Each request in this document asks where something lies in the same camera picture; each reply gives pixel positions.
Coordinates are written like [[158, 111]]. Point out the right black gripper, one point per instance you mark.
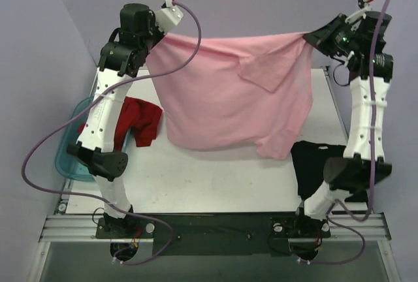
[[328, 34]]

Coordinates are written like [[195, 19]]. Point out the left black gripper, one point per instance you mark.
[[153, 38]]

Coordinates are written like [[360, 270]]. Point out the pink t shirt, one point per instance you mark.
[[227, 91]]

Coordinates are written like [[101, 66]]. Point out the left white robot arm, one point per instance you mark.
[[120, 59]]

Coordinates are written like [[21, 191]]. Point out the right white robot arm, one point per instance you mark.
[[361, 42]]

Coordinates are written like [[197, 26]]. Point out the red t shirt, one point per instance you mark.
[[143, 122]]

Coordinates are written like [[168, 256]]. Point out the black folded t shirt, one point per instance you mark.
[[322, 170]]

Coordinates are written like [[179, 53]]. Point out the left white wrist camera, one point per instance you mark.
[[168, 17]]

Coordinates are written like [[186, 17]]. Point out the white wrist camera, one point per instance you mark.
[[363, 7], [168, 17]]

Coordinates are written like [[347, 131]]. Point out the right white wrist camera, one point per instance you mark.
[[363, 7]]

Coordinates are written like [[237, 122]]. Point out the aluminium rail frame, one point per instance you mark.
[[80, 228]]

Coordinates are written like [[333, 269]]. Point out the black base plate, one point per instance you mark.
[[217, 234]]

